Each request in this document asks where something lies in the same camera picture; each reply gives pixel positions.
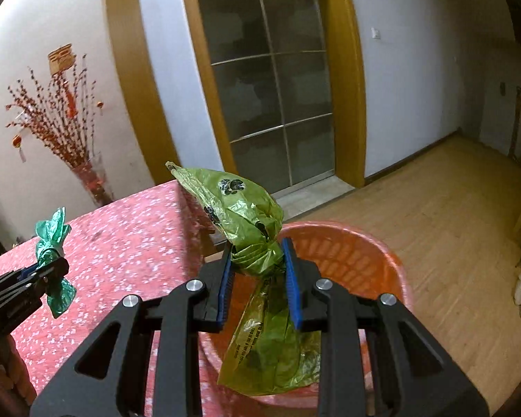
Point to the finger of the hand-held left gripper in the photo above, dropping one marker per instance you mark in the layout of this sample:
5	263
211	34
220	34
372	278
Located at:
52	271
8	279

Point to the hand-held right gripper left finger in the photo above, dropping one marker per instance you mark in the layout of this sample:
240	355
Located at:
225	289

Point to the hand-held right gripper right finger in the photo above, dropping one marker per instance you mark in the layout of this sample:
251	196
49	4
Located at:
292	289

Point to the dark green plastic bag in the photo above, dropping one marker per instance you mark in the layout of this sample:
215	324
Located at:
52	234

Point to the orange plastic basket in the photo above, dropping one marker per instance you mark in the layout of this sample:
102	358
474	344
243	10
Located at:
356	256

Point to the light green paw-print bag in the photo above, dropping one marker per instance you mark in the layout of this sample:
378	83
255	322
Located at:
239	208

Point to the glass vase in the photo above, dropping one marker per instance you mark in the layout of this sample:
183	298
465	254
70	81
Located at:
93	178

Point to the red blossom branches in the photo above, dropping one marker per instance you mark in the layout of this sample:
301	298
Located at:
56	126

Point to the glass sliding door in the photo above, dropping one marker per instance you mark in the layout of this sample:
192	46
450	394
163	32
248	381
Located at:
265	74

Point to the yellow wooden wall trim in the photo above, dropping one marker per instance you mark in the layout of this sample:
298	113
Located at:
130	74

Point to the gold wall decoration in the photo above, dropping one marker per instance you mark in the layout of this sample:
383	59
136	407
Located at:
60	57

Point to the yellow wooden door frame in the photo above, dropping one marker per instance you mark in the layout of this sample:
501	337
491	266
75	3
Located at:
347	74

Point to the white light switch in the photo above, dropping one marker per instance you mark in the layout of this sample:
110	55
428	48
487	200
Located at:
375	33

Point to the dark wall socket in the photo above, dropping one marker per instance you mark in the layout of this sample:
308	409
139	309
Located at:
502	89

